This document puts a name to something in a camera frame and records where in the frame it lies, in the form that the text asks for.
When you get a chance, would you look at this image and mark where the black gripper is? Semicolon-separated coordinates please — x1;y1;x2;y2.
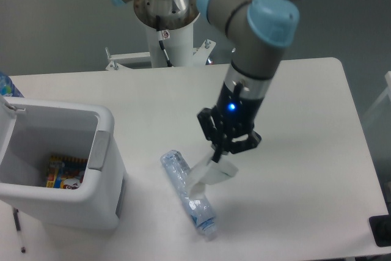
197;83;263;163

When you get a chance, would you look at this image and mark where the clear plastic wrapper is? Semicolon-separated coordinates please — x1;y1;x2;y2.
185;155;238;199

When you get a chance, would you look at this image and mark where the crushed clear plastic bottle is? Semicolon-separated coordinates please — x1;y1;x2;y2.
160;150;217;240

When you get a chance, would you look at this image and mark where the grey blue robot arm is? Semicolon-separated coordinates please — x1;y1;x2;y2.
111;0;299;162

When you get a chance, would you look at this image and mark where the white plastic trash can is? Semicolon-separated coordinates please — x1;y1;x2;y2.
1;97;126;229

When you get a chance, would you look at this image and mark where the colourful snack wrapper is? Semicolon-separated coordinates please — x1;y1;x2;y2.
45;155;87;189

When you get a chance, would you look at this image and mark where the black table clamp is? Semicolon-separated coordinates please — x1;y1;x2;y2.
369;215;390;248

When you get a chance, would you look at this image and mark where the blue water bottle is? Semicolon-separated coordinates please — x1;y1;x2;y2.
0;72;24;98

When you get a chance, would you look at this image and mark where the black pen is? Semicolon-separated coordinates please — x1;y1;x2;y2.
12;207;26;254

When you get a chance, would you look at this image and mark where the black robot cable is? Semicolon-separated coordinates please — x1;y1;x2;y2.
155;15;174;68

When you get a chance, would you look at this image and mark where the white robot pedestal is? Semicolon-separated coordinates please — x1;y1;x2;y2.
106;0;216;71

